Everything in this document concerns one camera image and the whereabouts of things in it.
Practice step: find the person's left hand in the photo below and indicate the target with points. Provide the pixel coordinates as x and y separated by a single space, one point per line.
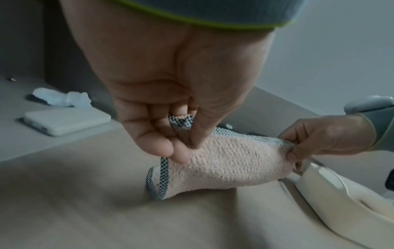
172 73

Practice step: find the person's right hand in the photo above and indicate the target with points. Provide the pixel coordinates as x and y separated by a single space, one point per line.
332 135

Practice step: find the pink sock with checkered trim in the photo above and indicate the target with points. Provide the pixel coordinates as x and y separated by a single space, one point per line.
234 160

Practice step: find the white plastic tray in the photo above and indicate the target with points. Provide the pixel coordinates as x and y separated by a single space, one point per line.
338 201

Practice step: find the dark object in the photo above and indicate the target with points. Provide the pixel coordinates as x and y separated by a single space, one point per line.
390 182

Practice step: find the crumpled white tissue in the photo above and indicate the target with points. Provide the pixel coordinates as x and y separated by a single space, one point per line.
66 97

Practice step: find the white flat power bank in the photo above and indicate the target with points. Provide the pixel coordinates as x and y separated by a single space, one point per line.
66 120

